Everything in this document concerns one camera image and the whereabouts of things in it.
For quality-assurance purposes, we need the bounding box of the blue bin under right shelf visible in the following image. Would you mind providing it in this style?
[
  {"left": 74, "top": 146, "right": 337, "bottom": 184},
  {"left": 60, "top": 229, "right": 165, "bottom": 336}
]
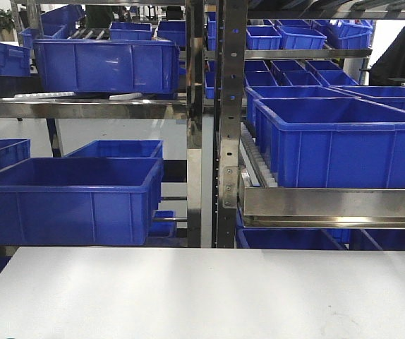
[{"left": 236, "top": 228, "right": 346, "bottom": 250}]

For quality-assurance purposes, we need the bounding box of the blue bin behind right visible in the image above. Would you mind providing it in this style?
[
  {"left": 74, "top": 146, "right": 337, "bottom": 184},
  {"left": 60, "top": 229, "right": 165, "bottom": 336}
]
[{"left": 245, "top": 85, "right": 351, "bottom": 125}]

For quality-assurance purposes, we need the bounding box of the blue bin behind lower left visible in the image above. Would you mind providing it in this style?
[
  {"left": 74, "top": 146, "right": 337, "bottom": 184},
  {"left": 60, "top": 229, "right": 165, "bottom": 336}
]
[{"left": 66, "top": 140, "right": 163, "bottom": 157}]

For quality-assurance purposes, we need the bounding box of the large blue bin right shelf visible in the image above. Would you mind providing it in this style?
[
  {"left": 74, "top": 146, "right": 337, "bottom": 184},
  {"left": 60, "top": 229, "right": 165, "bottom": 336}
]
[{"left": 254, "top": 97, "right": 405, "bottom": 189}]

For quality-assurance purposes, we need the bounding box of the small blue bin upper middle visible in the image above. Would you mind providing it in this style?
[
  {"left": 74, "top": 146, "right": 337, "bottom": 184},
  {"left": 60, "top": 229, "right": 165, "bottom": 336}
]
[{"left": 246, "top": 25, "right": 282, "bottom": 50}]

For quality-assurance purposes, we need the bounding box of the small blue bin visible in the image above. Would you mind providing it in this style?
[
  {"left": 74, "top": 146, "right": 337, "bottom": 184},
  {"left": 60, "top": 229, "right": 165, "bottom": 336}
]
[
  {"left": 246, "top": 25, "right": 282, "bottom": 50},
  {"left": 277, "top": 25, "right": 327, "bottom": 49}
]

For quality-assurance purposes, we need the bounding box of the small blue bin upper right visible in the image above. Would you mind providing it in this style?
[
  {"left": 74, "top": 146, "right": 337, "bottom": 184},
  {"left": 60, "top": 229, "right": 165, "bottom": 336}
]
[{"left": 277, "top": 25, "right": 327, "bottom": 49}]

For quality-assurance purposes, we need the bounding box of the large blue bin upper left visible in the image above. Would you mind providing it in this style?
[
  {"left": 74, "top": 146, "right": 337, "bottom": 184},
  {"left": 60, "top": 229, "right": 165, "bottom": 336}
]
[{"left": 33, "top": 39, "right": 180, "bottom": 95}]

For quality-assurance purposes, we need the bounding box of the large blue bin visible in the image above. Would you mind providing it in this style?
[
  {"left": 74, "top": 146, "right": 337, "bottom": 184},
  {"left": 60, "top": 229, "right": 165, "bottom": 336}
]
[
  {"left": 33, "top": 39, "right": 180, "bottom": 95},
  {"left": 0, "top": 157, "right": 164, "bottom": 246}
]

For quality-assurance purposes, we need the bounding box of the large blue bin lower left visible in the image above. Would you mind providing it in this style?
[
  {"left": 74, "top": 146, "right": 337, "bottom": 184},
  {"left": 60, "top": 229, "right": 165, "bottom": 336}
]
[{"left": 0, "top": 157, "right": 164, "bottom": 246}]

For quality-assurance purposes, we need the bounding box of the blue bin far left lower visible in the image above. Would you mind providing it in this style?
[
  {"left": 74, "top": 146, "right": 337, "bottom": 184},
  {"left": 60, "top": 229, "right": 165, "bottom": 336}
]
[{"left": 0, "top": 138, "right": 32, "bottom": 179}]

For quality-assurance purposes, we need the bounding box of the blue bin far right shelf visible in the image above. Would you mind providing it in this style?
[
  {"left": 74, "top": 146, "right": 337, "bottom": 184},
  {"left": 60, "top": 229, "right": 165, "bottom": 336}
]
[{"left": 330, "top": 85, "right": 405, "bottom": 110}]

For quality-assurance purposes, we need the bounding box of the blue bin far left upper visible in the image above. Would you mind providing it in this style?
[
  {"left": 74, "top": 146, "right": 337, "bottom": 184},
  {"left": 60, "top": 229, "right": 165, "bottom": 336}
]
[{"left": 0, "top": 43, "right": 30, "bottom": 77}]

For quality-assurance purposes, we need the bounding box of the potted green plant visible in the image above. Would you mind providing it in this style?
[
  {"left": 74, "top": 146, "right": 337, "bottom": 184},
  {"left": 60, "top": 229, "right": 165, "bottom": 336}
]
[{"left": 0, "top": 8, "right": 15, "bottom": 42}]

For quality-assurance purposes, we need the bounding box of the steel shelf rack frame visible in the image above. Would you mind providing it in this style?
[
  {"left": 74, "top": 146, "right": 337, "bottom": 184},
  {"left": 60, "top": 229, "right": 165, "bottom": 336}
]
[{"left": 0, "top": 0, "right": 405, "bottom": 249}]

